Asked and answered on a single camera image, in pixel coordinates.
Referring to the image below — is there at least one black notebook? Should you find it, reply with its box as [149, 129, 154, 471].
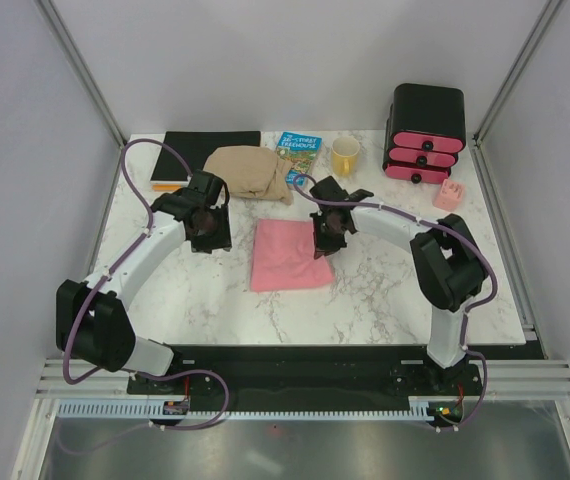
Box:
[150, 130, 261, 185]

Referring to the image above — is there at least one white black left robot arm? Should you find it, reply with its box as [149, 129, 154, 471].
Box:
[55, 170, 232, 393]

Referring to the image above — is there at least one pink cube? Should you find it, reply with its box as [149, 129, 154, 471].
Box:
[433, 179, 466, 212]

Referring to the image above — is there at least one left aluminium frame post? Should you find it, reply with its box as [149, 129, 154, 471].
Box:
[35, 0, 126, 146]

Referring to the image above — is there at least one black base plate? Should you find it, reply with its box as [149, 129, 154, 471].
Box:
[127, 345, 481, 412]

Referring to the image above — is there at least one aluminium front rail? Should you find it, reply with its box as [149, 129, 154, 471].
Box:
[36, 357, 570, 400]

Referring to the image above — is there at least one pink t shirt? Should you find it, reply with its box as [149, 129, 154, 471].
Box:
[250, 219, 334, 293]

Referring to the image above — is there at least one yellow mug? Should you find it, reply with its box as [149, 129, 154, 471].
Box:
[331, 136, 361, 177]

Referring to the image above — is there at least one black pink drawer unit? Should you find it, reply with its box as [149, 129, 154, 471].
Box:
[382, 83, 466, 184]

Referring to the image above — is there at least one blue treehouse book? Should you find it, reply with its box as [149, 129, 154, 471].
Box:
[275, 132, 323, 189]

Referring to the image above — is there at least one orange pencil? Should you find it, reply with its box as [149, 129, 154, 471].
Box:
[151, 184, 186, 192]

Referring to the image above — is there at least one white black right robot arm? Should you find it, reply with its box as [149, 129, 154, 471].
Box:
[305, 176, 498, 394]

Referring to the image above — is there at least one beige t shirt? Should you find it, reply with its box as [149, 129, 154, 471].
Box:
[204, 146, 293, 205]

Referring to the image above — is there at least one aluminium frame post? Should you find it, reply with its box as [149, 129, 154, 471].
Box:
[472, 0, 566, 146]
[35, 0, 126, 146]

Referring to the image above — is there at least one white slotted cable duct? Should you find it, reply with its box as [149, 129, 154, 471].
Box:
[56, 398, 437, 421]

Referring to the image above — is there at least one right aluminium frame post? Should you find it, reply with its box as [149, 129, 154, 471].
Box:
[472, 0, 566, 146]

